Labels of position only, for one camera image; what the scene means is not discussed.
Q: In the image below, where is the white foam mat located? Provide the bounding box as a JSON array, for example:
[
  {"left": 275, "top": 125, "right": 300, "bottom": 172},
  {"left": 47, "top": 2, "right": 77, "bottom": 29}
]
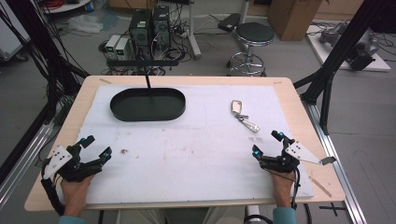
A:
[{"left": 57, "top": 84, "right": 316, "bottom": 205}]

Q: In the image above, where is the black flat device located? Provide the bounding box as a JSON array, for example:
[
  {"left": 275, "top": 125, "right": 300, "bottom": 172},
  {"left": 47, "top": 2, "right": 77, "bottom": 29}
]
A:
[{"left": 217, "top": 12, "right": 242, "bottom": 34}]

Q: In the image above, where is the brown cardboard box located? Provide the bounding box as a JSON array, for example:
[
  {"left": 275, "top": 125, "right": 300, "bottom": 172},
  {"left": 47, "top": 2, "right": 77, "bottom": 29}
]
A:
[{"left": 267, "top": 0, "right": 325, "bottom": 42}]

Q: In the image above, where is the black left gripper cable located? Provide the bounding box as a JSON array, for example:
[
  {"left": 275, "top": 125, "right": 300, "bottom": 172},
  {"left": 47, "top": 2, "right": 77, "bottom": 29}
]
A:
[{"left": 40, "top": 158, "right": 65, "bottom": 217}]

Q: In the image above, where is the black metal frame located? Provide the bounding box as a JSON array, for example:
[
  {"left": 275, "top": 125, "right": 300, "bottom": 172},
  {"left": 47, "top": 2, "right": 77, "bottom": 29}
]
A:
[
  {"left": 292, "top": 0, "right": 396, "bottom": 136},
  {"left": 0, "top": 0, "right": 91, "bottom": 185}
]

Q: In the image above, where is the white board with grey machine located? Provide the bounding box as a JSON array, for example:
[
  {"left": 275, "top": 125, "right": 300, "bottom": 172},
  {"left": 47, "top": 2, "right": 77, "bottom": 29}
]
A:
[{"left": 305, "top": 21, "right": 392, "bottom": 73}]

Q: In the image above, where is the thin wooden stick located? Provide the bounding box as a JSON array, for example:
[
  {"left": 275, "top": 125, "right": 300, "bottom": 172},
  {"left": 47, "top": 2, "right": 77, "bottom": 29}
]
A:
[{"left": 308, "top": 175, "right": 333, "bottom": 199}]

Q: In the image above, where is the black computer tower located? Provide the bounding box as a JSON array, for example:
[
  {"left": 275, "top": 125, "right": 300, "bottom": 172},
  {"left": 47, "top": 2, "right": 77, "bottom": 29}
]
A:
[
  {"left": 128, "top": 8, "right": 154, "bottom": 50},
  {"left": 151, "top": 5, "right": 172, "bottom": 50}
]

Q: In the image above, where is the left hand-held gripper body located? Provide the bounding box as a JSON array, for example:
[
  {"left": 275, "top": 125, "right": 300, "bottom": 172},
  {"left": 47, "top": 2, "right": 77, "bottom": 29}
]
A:
[{"left": 41, "top": 143, "right": 104, "bottom": 183}]

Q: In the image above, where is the person's left hand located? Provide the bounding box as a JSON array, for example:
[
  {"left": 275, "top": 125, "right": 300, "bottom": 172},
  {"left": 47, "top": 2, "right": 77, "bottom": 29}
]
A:
[{"left": 60, "top": 173, "right": 95, "bottom": 217}]

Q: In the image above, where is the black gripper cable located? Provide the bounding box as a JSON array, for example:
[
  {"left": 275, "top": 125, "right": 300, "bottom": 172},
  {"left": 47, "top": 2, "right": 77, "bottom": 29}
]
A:
[
  {"left": 262, "top": 166, "right": 303, "bottom": 210},
  {"left": 40, "top": 158, "right": 65, "bottom": 217}
]

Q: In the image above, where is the clear plastic bag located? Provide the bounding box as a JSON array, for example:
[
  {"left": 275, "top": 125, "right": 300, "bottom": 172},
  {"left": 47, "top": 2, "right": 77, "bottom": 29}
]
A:
[{"left": 66, "top": 14, "right": 105, "bottom": 35}]

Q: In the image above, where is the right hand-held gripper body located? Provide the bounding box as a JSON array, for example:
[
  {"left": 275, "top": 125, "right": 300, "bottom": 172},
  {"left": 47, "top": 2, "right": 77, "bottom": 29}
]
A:
[{"left": 260, "top": 139, "right": 338, "bottom": 174}]

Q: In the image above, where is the black oval tray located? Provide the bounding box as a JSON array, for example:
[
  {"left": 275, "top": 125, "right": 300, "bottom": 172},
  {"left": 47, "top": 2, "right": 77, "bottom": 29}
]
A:
[{"left": 109, "top": 87, "right": 187, "bottom": 122}]

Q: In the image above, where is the person's right hand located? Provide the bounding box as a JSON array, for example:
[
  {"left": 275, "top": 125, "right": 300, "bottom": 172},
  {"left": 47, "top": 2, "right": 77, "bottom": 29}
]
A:
[{"left": 268, "top": 169, "right": 297, "bottom": 209}]

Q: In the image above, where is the black round stool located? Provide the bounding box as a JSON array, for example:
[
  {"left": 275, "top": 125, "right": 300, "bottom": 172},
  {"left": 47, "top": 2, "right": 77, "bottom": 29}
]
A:
[{"left": 225, "top": 21, "right": 276, "bottom": 77}]

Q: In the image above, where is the aluminium rail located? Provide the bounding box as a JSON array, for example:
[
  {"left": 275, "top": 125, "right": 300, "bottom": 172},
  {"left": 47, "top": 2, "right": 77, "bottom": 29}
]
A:
[
  {"left": 0, "top": 121, "right": 56, "bottom": 210},
  {"left": 303, "top": 100, "right": 369, "bottom": 224}
]

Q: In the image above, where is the silver key fob with keys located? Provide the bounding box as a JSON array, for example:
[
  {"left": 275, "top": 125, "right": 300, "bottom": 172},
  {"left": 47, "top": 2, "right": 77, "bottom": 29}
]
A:
[{"left": 231, "top": 99, "right": 261, "bottom": 133}]

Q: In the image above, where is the white round table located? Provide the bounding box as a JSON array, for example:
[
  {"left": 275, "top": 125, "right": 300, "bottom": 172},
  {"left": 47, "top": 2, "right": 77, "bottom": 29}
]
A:
[{"left": 40, "top": 0, "right": 93, "bottom": 15}]

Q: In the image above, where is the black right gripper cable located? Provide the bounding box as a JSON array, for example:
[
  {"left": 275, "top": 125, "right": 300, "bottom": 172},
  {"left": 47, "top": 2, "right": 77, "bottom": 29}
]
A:
[{"left": 262, "top": 166, "right": 303, "bottom": 210}]

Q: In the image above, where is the white power supply unit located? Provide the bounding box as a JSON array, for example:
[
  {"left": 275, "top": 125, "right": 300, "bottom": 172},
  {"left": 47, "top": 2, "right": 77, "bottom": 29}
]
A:
[
  {"left": 114, "top": 36, "right": 131, "bottom": 62},
  {"left": 104, "top": 34, "right": 121, "bottom": 60}
]

